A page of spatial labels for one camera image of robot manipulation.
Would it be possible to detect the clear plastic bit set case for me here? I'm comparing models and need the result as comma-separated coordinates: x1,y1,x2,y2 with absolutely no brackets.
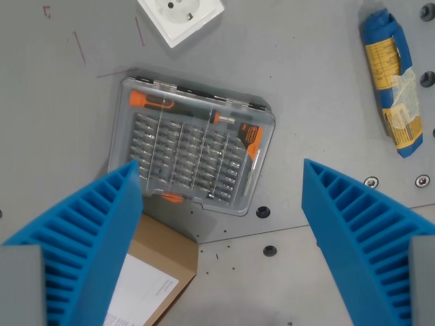
107,75,277,217

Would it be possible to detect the blue packet with yellow label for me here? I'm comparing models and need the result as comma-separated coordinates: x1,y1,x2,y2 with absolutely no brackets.
359,7,425,159

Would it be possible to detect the brown cardboard box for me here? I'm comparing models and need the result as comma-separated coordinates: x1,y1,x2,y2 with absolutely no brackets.
105,213,199,326

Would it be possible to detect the white paper label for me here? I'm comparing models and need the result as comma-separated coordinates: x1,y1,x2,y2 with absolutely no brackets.
105,253,180,326

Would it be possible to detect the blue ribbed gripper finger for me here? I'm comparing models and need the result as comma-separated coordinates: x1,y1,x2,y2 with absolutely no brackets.
1,159,144,326
301,158,435,326

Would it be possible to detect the white wall socket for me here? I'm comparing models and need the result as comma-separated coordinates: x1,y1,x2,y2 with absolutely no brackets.
136,0,226,49

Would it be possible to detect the black socket head bolt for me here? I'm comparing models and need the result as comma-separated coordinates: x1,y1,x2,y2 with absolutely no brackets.
419,3,435,22

